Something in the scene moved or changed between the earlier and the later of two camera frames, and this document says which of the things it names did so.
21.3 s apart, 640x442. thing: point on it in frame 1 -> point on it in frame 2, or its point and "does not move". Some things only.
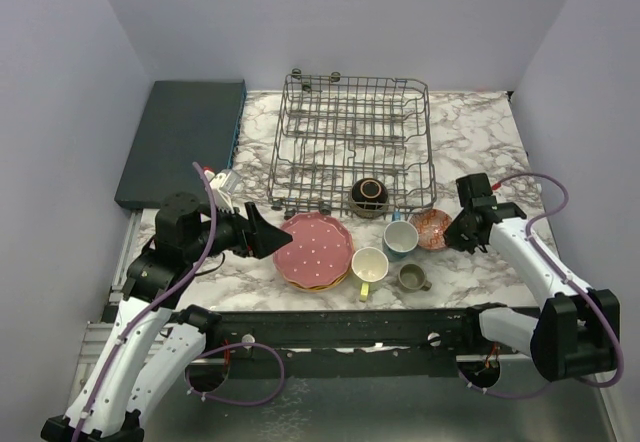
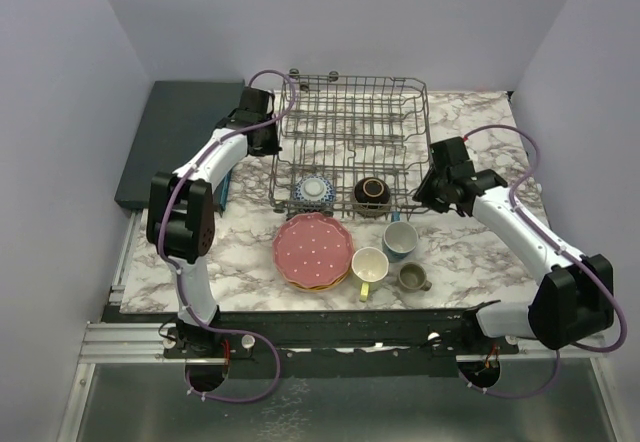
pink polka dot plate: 320,252 does not move
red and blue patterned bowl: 431,225 -> 314,192
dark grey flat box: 184,122 does not move
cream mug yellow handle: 369,265 does not move
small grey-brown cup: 412,278 does not move
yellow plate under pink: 322,287 does not move
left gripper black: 257,232 -> 273,148
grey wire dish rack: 356,145 does not move
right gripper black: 453,233 -> 425,195
